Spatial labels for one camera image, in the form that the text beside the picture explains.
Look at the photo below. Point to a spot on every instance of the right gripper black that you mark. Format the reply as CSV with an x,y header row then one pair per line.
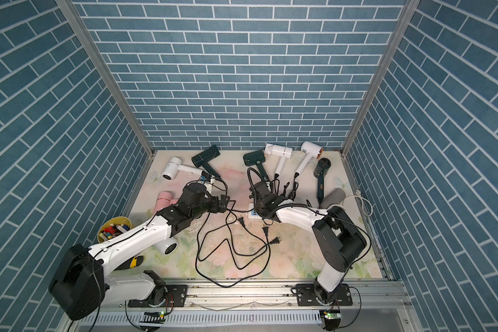
x,y
256,206

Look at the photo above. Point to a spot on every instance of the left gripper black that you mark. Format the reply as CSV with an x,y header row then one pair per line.
x,y
223,204

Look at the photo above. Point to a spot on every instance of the dark green boxy hair dryer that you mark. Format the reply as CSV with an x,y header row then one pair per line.
x,y
257,158

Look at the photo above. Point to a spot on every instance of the dark teal round hair dryer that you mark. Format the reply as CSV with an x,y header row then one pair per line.
x,y
320,171

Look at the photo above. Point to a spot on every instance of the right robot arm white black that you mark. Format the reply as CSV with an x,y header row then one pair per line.
x,y
341,241

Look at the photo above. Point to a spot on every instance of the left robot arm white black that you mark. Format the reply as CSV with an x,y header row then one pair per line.
x,y
82,283

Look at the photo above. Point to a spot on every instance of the white multicolour power strip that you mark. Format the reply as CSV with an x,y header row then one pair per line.
x,y
252,214

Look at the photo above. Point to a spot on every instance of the dark green slim hair dryer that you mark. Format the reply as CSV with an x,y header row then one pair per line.
x,y
203,158

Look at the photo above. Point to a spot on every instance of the pink hair dryer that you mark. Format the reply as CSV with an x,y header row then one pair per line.
x,y
164,199

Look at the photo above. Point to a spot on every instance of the white boxy hair dryer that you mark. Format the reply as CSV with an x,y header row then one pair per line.
x,y
282,152

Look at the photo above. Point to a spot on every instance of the grey oval pad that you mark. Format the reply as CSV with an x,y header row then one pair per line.
x,y
336,197

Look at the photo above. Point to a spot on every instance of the black yellow utility knife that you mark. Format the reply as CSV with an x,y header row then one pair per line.
x,y
131,263

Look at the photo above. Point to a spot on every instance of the yellow cup with small items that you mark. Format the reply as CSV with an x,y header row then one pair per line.
x,y
114,228

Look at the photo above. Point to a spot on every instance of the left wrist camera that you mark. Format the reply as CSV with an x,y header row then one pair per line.
x,y
206,178

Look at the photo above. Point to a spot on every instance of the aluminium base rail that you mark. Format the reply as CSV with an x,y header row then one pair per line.
x,y
266,305

